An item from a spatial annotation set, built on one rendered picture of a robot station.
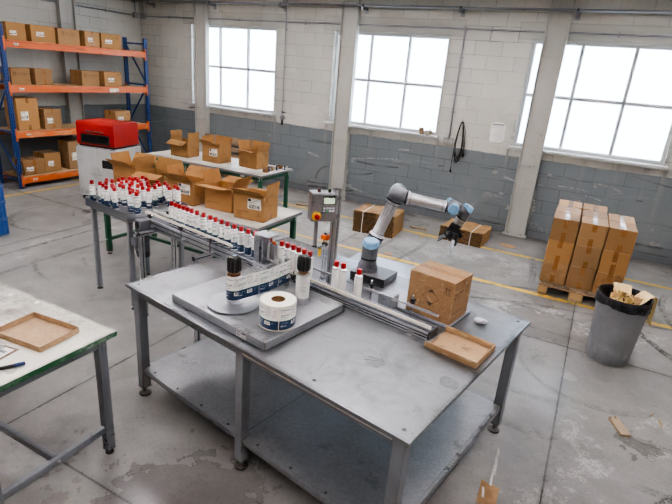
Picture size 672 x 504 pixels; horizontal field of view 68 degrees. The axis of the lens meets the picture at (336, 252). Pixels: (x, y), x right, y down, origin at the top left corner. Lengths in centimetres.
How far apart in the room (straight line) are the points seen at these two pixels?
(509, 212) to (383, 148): 236
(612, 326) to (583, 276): 140
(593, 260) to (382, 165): 414
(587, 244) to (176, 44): 859
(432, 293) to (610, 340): 223
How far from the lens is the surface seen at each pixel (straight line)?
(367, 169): 896
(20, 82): 962
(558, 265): 611
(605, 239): 603
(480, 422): 341
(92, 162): 848
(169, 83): 1153
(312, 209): 319
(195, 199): 537
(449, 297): 299
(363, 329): 290
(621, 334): 486
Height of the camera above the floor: 221
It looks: 20 degrees down
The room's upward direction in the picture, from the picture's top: 5 degrees clockwise
